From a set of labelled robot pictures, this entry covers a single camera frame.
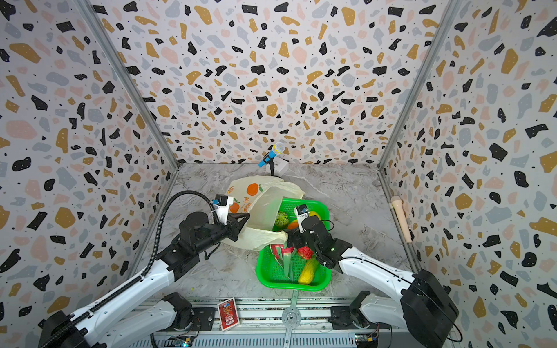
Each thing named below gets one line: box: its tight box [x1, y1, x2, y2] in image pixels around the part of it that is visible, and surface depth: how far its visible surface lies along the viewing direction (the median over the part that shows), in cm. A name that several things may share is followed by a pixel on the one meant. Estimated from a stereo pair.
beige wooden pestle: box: [391, 195, 412, 244], surface depth 105 cm
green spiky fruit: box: [275, 210, 290, 227], surface depth 94 cm
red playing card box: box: [217, 297, 241, 333], surface depth 75 cm
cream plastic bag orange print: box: [221, 175, 306, 251], surface depth 89 cm
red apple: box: [297, 245, 315, 261], surface depth 86 cm
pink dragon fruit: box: [269, 244, 297, 282], surface depth 83 cm
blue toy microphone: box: [257, 142, 286, 168], surface depth 95 cm
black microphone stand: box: [268, 158, 282, 179], surface depth 105 cm
